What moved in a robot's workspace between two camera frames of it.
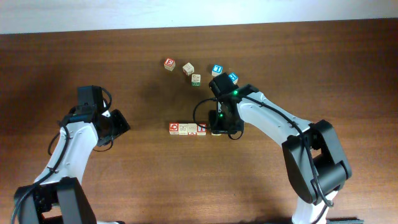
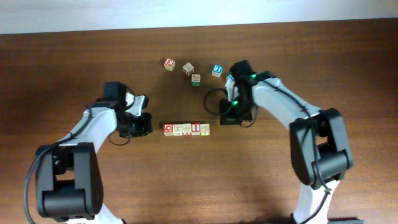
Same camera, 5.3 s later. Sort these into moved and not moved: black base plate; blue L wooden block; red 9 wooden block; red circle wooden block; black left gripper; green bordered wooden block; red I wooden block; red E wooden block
Moved: black left gripper; red I wooden block; red circle wooden block
Not moved: red E wooden block; green bordered wooden block; black base plate; red 9 wooden block; blue L wooden block
